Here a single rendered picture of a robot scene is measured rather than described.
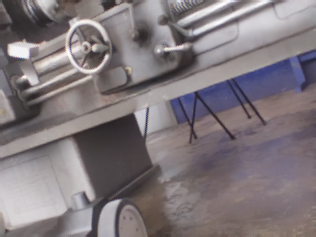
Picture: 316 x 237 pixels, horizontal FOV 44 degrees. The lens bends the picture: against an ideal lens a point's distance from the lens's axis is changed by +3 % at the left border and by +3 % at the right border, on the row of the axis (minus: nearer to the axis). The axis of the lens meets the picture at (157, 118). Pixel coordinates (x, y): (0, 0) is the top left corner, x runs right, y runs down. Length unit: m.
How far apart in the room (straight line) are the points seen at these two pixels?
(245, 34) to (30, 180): 1.27
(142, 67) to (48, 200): 0.91
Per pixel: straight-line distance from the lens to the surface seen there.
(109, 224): 0.97
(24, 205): 2.16
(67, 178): 1.91
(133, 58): 1.47
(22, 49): 0.88
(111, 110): 1.55
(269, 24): 1.48
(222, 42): 1.51
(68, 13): 2.08
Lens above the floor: 0.42
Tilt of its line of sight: 3 degrees down
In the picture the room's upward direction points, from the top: 20 degrees counter-clockwise
